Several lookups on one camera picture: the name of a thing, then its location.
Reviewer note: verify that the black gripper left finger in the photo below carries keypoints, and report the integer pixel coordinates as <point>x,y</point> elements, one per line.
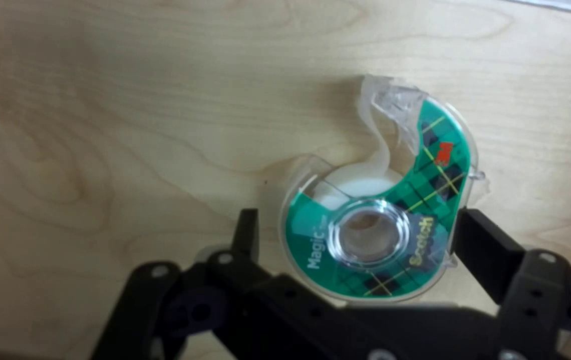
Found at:
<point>245,252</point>

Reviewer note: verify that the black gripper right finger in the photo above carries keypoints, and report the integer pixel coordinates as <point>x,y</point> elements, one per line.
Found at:
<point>492,252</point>

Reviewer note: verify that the wooden drawer with tape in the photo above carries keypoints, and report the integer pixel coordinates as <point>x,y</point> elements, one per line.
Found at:
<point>131,133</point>

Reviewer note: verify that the green plaid tape dispenser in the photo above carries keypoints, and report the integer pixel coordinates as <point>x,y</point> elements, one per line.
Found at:
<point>381,220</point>

